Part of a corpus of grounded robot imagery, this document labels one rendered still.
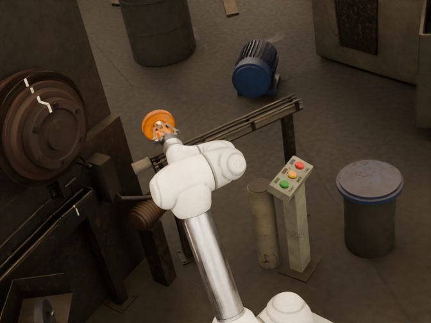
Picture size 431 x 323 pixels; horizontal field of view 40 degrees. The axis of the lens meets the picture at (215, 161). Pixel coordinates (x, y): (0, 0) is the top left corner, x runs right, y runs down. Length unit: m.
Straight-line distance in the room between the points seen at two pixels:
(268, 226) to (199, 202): 1.09
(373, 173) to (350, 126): 1.15
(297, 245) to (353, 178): 0.43
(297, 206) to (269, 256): 0.39
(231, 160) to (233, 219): 1.59
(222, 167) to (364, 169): 1.27
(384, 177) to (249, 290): 0.88
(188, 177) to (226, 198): 1.75
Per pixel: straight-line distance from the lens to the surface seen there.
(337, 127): 4.09
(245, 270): 3.13
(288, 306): 2.05
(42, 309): 2.22
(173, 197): 1.84
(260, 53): 4.45
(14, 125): 2.30
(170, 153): 2.47
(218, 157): 1.88
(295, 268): 3.08
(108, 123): 2.83
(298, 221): 2.84
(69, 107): 2.38
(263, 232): 2.93
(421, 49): 3.60
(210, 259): 1.92
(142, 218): 2.80
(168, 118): 2.73
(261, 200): 2.79
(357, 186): 2.90
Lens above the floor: 2.28
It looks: 36 degrees down
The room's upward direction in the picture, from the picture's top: 11 degrees counter-clockwise
